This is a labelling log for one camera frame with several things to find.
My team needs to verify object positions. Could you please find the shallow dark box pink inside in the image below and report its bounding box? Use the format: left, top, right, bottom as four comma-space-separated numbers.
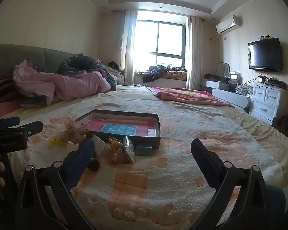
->
75, 109, 162, 149

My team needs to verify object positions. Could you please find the grey-green headboard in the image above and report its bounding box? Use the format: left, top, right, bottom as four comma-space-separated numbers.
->
0, 44, 99, 77

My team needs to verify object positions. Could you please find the white framed mirror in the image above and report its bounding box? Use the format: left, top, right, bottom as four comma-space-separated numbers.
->
215, 61, 231, 77

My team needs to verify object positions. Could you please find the blue printed card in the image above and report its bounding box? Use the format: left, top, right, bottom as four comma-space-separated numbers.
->
101, 124, 138, 136

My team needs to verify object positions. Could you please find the dark brown cloth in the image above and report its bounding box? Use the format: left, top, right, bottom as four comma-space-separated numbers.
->
272, 114, 288, 137

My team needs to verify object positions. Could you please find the white drawer cabinet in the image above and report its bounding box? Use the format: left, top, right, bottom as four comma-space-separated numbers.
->
249, 81, 286, 125

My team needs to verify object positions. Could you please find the white dotted scrunchie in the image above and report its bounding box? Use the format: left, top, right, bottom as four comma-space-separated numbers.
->
60, 116, 91, 145

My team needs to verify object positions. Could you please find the pink throw blanket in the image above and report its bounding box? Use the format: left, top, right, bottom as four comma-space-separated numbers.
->
147, 86, 234, 107

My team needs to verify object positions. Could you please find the window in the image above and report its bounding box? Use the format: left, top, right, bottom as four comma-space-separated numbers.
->
134, 19, 186, 69

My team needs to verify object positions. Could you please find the person's teal trouser leg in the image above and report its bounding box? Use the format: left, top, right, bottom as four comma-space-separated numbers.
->
266, 185, 286, 222

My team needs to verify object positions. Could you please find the white desk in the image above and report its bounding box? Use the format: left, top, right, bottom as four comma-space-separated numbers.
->
200, 80, 252, 113

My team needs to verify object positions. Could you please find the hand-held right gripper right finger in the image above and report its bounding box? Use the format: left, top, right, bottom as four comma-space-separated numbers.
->
191, 138, 274, 230

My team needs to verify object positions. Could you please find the white air conditioner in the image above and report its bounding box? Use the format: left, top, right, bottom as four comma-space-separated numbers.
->
215, 15, 241, 34

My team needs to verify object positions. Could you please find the black wall television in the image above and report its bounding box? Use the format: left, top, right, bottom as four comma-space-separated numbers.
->
248, 37, 283, 72

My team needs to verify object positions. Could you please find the pink fluffy hair clip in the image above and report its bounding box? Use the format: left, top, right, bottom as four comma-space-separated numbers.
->
103, 137, 130, 164

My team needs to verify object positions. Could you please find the yellow hair accessory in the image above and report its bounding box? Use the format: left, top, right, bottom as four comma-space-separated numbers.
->
49, 136, 63, 147

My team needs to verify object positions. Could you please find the person's left hand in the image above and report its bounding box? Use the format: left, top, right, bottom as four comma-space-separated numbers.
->
0, 161, 7, 188

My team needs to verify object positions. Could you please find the dark floral quilt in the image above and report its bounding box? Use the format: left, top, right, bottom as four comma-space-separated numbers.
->
57, 55, 106, 75

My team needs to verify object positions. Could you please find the dark puffer jacket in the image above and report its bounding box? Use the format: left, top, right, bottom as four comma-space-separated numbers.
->
142, 65, 168, 83

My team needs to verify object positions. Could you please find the pink quilt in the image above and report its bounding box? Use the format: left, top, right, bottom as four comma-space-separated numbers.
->
13, 59, 118, 106

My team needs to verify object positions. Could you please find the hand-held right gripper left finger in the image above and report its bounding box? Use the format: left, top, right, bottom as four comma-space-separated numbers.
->
16, 138, 96, 230

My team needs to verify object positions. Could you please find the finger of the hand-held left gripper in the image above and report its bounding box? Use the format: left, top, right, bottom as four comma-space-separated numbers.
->
0, 116, 20, 128
13, 121, 44, 137

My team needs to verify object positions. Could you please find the white hair clip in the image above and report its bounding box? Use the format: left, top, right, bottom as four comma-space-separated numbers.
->
64, 141, 80, 154

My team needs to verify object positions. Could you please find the clear plastic bag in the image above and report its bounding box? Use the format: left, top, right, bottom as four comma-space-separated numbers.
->
122, 136, 136, 164

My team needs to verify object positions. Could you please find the striped pillow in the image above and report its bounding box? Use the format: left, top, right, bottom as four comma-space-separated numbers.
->
0, 75, 18, 104

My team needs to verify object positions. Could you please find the pile of colourful cloth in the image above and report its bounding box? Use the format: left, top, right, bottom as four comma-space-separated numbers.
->
167, 67, 188, 77

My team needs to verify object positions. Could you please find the sheer white curtain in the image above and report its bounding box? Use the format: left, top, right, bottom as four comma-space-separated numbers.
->
121, 9, 138, 86
185, 16, 204, 90

